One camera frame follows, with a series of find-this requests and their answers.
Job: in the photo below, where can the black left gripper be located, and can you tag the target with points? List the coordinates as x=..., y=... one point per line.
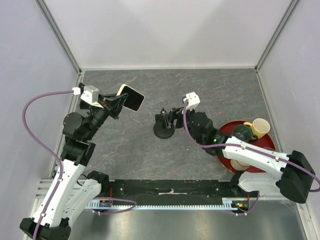
x=113, y=104

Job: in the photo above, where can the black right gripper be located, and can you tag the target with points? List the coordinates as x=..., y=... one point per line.
x=169, y=117

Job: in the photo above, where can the black phone pink case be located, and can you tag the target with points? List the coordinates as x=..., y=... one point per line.
x=134, y=98

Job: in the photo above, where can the black round base mount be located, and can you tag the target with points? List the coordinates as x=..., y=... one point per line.
x=159, y=127

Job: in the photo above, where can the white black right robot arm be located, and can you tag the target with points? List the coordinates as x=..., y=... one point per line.
x=289, y=174

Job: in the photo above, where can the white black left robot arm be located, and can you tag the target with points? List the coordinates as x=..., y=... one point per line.
x=55, y=217

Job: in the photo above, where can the dark green cup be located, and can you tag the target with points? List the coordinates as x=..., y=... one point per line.
x=242, y=132

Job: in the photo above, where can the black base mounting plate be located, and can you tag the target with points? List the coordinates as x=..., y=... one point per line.
x=136, y=189

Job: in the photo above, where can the beige paper cup lower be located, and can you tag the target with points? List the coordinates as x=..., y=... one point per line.
x=239, y=165

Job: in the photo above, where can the beige paper cup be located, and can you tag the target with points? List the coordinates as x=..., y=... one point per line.
x=239, y=165
x=260, y=127

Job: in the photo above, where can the beige paper cup upper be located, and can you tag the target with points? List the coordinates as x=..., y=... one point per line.
x=260, y=127

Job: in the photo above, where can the red round tray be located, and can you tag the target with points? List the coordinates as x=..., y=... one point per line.
x=265, y=141

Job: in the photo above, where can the clear plastic cup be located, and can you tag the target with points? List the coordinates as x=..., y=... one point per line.
x=268, y=149

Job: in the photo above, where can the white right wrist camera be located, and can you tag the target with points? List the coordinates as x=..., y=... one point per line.
x=192, y=100

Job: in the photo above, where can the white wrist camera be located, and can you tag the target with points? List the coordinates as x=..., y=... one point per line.
x=89, y=94
x=192, y=100

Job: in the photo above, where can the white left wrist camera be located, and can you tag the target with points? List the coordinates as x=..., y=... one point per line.
x=89, y=94

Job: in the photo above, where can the grey slotted cable duct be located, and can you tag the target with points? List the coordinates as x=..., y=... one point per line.
x=206, y=203

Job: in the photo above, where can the left aluminium frame post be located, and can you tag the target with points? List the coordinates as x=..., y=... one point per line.
x=58, y=34

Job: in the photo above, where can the aluminium frame post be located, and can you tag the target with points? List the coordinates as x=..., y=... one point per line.
x=58, y=34
x=277, y=32

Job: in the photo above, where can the right aluminium frame post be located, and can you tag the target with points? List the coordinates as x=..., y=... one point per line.
x=277, y=32

